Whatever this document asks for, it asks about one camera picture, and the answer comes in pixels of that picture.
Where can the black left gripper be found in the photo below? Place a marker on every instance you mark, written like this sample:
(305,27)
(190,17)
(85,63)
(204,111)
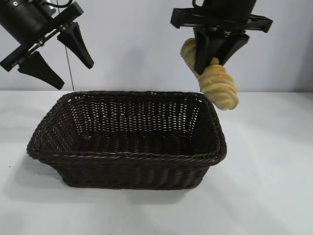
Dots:
(74,11)

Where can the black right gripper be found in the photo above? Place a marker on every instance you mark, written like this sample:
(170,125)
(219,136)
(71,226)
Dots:
(185,18)

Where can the long twisted golden bread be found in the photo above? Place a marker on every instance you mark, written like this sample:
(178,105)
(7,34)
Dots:
(220,88)

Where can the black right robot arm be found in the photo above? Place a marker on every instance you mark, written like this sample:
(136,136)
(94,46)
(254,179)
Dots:
(230,7)

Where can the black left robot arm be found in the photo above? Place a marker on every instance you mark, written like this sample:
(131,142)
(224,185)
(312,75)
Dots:
(22,14)

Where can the dark brown wicker basket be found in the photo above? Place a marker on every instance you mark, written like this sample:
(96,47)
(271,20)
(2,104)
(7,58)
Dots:
(127,166)

